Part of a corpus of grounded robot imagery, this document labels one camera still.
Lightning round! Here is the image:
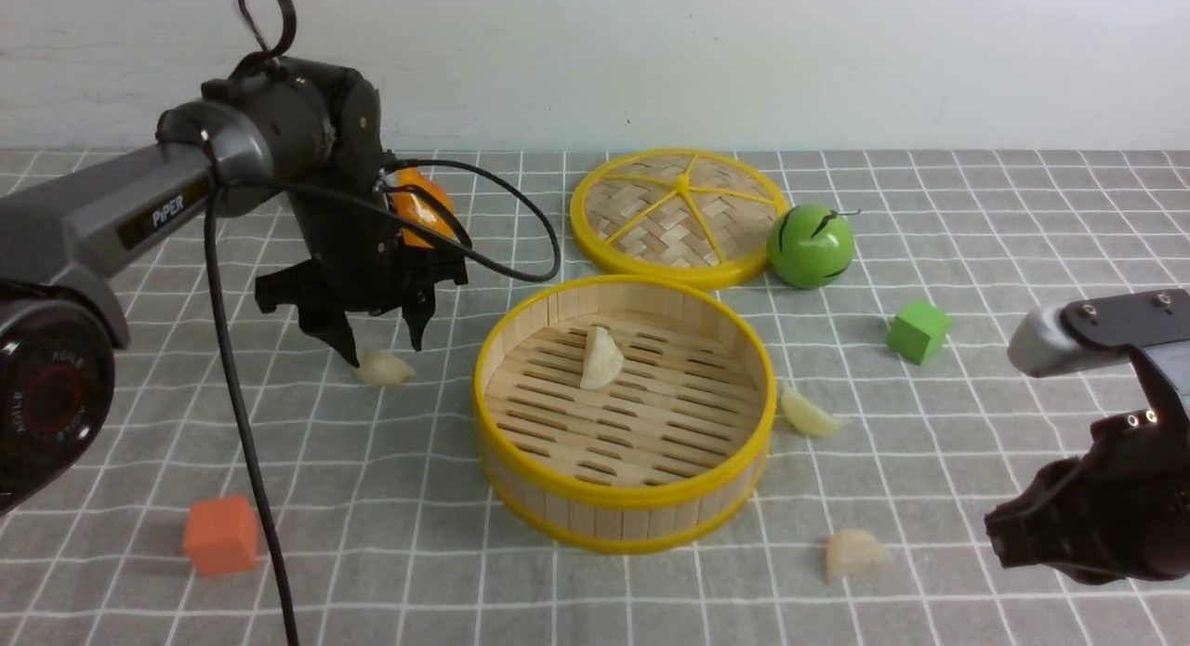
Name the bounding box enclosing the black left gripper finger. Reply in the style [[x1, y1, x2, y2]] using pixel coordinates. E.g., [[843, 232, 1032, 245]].
[[298, 306, 361, 368], [401, 287, 437, 352]]

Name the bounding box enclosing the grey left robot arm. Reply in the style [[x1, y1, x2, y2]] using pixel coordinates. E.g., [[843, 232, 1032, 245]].
[[1, 54, 468, 513]]

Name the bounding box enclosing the green toy watermelon ball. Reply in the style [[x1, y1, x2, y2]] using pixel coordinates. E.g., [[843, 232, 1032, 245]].
[[766, 203, 854, 290]]

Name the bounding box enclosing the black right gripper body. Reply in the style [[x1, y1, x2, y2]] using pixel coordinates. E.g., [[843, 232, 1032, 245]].
[[985, 349, 1189, 587]]

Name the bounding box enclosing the white dumpling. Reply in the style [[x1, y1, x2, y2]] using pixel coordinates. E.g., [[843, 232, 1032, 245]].
[[580, 325, 625, 390], [823, 528, 893, 584], [353, 346, 417, 388]]

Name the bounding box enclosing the bamboo steamer tray yellow rim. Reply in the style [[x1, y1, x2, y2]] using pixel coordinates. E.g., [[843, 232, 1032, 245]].
[[472, 276, 778, 556]]

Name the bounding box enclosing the orange wooden cube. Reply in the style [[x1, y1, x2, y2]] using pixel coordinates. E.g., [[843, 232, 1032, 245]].
[[182, 494, 258, 577]]

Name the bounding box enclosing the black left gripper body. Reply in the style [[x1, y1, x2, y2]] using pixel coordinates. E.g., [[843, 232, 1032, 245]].
[[255, 148, 470, 315]]

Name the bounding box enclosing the green wooden cube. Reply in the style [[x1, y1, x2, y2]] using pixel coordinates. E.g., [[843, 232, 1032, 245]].
[[887, 297, 953, 365]]

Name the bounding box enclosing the woven bamboo steamer lid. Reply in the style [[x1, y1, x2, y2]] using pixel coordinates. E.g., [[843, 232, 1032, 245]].
[[569, 148, 791, 290]]

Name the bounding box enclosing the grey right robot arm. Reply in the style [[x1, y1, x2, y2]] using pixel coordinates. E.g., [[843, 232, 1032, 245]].
[[985, 287, 1189, 587]]

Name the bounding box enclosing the grey checked tablecloth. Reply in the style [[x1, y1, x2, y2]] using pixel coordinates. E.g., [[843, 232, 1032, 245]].
[[1, 150, 1189, 645]]

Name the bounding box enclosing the pale yellow dumpling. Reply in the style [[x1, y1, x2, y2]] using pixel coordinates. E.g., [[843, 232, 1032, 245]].
[[779, 382, 848, 438]]

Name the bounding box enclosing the orange yellow toy pear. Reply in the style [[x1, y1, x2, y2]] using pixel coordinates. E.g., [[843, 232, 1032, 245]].
[[390, 168, 457, 240]]

